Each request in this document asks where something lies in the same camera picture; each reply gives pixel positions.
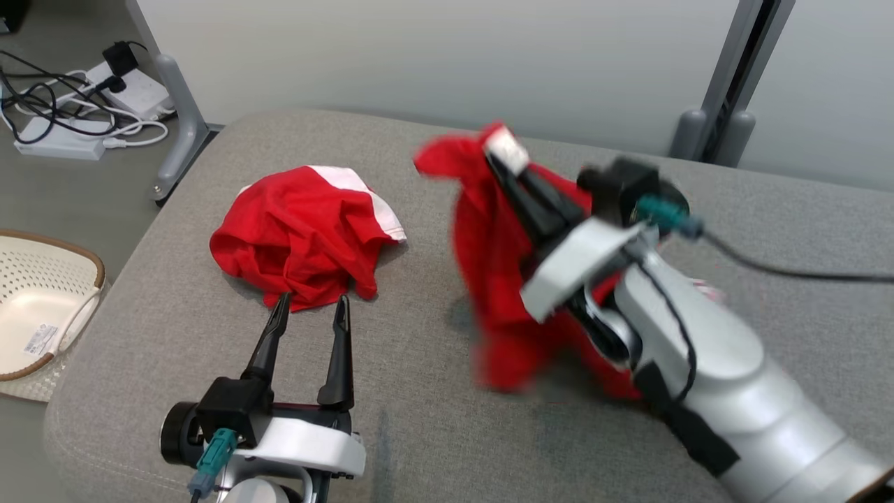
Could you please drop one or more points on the black box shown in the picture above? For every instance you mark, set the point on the black box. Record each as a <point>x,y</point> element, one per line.
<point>12,12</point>

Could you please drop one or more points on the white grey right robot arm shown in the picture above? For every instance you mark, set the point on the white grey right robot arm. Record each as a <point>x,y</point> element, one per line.
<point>768,419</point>

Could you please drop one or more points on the grey partition post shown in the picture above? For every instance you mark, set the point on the grey partition post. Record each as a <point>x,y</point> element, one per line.
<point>726,77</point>

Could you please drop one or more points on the cream laundry basket brown rim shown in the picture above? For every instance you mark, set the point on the cream laundry basket brown rim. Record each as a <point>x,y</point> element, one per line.
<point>42,293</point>

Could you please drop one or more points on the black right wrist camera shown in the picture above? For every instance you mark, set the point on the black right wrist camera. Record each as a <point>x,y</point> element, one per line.
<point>625,185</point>

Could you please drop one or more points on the red white basketball jersey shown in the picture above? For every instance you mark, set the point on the red white basketball jersey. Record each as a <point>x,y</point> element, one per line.
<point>489,279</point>

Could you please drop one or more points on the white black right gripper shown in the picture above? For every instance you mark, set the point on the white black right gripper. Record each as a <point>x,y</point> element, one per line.
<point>580,258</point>

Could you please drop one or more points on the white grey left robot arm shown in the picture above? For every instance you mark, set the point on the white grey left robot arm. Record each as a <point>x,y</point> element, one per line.
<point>269,489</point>

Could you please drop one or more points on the red shorts with white waistband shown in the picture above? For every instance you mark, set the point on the red shorts with white waistband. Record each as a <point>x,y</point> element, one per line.
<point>300,230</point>

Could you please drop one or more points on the white wide power strip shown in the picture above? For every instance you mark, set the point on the white wide power strip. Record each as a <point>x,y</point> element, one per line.
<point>143,91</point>

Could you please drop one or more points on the white long power strip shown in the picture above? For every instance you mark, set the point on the white long power strip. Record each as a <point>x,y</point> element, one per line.
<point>59,143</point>

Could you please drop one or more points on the grey metal desk leg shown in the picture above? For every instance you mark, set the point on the grey metal desk leg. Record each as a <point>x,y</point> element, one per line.
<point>183,119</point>

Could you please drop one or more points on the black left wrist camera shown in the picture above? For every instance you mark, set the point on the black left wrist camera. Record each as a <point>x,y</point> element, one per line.
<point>234,409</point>

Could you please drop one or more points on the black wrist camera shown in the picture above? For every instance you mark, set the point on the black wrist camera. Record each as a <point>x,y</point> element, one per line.
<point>625,185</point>
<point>234,409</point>

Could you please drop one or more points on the black power adapter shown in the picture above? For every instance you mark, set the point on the black power adapter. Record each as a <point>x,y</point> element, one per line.
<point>120,57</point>

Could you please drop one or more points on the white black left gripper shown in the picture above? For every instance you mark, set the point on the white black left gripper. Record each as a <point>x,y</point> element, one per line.
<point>307,447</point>

